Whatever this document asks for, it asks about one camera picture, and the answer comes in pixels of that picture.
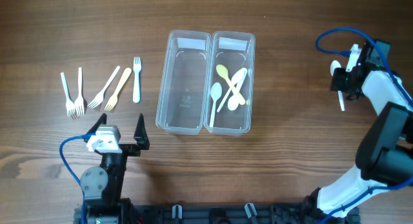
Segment yellow plastic fork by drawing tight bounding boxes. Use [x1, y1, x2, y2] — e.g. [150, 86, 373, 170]
[104, 68, 132, 112]

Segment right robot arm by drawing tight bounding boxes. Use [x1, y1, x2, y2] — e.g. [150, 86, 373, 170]
[298, 39, 412, 223]

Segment white fork far left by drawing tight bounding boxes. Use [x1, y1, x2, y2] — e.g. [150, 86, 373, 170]
[61, 72, 76, 117]

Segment yellow plastic spoon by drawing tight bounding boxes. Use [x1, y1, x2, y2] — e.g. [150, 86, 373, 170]
[216, 65, 242, 95]

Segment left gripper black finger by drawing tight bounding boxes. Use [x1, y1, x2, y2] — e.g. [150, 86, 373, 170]
[134, 114, 150, 149]
[86, 113, 107, 134]

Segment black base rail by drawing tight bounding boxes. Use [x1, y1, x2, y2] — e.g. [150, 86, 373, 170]
[74, 203, 361, 224]

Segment clear plastic container right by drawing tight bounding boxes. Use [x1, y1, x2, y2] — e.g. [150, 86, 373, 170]
[204, 31, 256, 136]

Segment white slim spoon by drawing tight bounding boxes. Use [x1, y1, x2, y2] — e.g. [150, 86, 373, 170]
[209, 82, 222, 127]

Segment white plastic spoon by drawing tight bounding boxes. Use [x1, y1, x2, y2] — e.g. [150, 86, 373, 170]
[216, 65, 247, 112]
[330, 60, 345, 112]

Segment clear plastic container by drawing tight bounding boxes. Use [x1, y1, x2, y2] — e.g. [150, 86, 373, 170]
[204, 31, 256, 136]
[156, 30, 211, 135]

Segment white fork angled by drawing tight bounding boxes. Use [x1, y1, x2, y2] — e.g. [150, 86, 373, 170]
[88, 66, 120, 108]

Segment white wide-handle spoon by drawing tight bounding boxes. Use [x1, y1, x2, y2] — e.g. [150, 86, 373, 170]
[228, 68, 247, 111]

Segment clear plastic container left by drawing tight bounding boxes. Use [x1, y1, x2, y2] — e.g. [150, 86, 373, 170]
[156, 30, 211, 135]

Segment light blue plastic fork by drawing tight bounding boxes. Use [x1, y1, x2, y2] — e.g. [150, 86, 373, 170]
[132, 56, 142, 103]

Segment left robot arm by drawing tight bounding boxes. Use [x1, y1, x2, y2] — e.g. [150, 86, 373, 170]
[73, 114, 150, 224]

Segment white fork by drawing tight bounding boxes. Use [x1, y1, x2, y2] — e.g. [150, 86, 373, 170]
[61, 72, 76, 117]
[74, 67, 85, 117]

